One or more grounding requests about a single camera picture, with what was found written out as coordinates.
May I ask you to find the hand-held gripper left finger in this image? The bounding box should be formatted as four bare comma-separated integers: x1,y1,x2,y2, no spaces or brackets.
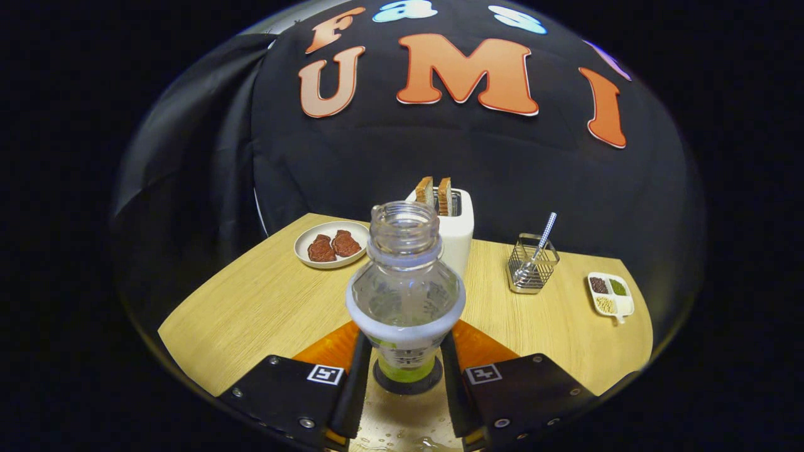
217,321,374,449

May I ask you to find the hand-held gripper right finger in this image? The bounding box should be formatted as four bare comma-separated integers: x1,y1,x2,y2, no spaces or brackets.
440,320,596,451

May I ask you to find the dark brown round coaster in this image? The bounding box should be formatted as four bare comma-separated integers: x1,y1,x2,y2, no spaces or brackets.
373,355,443,396

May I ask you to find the clear juice bottle green base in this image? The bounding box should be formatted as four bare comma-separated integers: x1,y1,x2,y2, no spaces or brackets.
345,201,467,384

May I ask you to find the wooden table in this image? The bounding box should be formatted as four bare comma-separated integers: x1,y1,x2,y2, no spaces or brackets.
157,213,654,452

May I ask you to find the brown meat piece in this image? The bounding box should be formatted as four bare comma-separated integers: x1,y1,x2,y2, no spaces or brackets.
307,234,337,263
332,230,362,257

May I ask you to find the white round plate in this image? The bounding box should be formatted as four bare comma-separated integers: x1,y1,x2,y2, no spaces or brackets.
294,220,371,270

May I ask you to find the white toaster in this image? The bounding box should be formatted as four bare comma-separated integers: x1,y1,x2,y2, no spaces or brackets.
405,187,475,281

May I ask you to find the white divided dish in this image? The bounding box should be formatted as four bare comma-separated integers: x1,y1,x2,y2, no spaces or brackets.
587,271,635,325

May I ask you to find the striped straw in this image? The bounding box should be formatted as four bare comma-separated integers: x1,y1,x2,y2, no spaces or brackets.
518,212,558,283

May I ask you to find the metal wire mesh holder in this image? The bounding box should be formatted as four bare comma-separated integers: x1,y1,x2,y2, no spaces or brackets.
508,233,560,295

